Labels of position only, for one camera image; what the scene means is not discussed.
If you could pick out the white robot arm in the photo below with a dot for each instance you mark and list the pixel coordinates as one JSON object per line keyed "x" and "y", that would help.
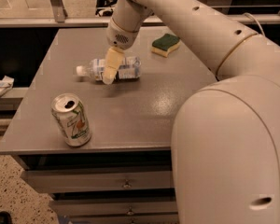
{"x": 226, "y": 137}

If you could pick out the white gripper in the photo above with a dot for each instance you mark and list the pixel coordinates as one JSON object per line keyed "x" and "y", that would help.
{"x": 118, "y": 36}

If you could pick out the grey drawer cabinet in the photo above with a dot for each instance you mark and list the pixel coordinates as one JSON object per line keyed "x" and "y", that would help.
{"x": 131, "y": 121}

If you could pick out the clear plastic water bottle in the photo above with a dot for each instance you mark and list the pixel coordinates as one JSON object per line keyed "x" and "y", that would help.
{"x": 130, "y": 68}

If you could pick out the green white soda can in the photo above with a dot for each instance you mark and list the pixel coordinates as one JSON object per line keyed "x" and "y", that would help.
{"x": 71, "y": 118}

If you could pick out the black shoe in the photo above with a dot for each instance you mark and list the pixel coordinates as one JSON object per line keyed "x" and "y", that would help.
{"x": 5, "y": 218}

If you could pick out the top grey drawer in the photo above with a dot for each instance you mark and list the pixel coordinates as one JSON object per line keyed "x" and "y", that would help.
{"x": 80, "y": 181}

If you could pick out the folded white cloth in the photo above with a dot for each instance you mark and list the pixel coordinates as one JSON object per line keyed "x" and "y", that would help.
{"x": 6, "y": 84}

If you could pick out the green yellow sponge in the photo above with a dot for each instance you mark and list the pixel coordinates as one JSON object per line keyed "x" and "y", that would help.
{"x": 164, "y": 45}

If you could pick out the metal railing frame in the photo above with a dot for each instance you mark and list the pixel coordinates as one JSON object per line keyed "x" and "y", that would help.
{"x": 87, "y": 13}

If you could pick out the bottom grey drawer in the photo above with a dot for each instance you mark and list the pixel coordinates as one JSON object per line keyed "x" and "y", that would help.
{"x": 149, "y": 219}

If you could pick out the grey drawer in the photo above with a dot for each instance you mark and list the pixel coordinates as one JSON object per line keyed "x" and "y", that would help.
{"x": 131, "y": 207}
{"x": 80, "y": 181}
{"x": 149, "y": 219}

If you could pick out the middle grey drawer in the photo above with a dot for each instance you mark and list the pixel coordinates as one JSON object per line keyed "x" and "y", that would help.
{"x": 131, "y": 207}

